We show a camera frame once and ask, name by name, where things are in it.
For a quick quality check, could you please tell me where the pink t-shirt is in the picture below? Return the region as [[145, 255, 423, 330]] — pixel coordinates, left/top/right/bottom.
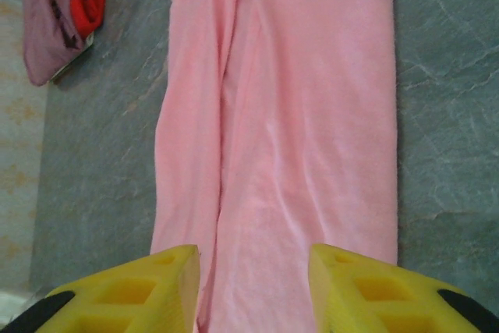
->
[[150, 0, 399, 333]]

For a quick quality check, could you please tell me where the maroon folded t-shirt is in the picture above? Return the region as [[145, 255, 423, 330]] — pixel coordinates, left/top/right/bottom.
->
[[21, 0, 98, 87]]

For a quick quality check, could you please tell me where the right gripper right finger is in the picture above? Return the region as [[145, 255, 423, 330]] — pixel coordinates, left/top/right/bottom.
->
[[309, 243, 499, 333]]

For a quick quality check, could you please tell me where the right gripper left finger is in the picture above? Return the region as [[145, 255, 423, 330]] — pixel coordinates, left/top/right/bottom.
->
[[0, 244, 202, 333]]

